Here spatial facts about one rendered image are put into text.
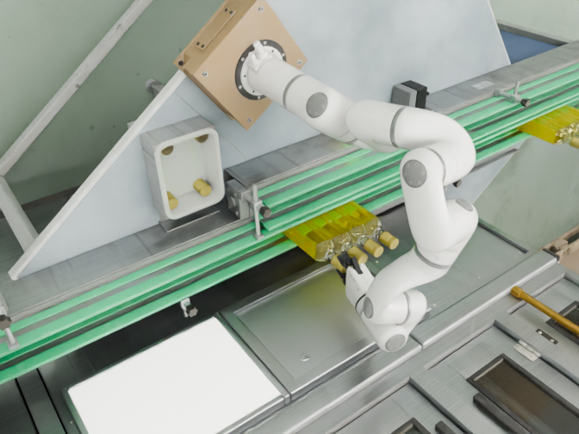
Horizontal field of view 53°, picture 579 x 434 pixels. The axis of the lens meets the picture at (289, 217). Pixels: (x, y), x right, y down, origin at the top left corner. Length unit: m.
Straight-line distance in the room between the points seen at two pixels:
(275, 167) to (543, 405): 0.91
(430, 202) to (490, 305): 0.68
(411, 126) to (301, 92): 0.29
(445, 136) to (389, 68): 0.81
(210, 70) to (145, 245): 0.49
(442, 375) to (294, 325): 0.39
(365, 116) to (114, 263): 0.74
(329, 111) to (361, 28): 0.60
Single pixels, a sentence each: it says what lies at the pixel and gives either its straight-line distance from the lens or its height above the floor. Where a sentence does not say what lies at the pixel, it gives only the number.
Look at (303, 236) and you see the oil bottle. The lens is 1.58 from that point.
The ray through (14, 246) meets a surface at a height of 0.30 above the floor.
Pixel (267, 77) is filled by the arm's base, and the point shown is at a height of 0.93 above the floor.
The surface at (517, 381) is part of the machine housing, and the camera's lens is 1.57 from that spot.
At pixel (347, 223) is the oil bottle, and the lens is 1.63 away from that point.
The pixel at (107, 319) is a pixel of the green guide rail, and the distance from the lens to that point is 1.52.
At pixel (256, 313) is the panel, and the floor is 1.04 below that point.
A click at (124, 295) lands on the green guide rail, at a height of 0.95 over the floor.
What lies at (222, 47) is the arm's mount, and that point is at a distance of 1.41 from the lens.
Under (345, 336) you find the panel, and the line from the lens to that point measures 1.52.
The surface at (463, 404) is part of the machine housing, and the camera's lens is 1.46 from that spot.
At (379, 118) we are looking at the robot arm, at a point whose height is 1.27.
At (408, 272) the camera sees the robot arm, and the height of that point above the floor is 1.43.
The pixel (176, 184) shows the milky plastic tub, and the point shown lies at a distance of 1.58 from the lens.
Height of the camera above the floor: 2.03
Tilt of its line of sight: 42 degrees down
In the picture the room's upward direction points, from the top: 128 degrees clockwise
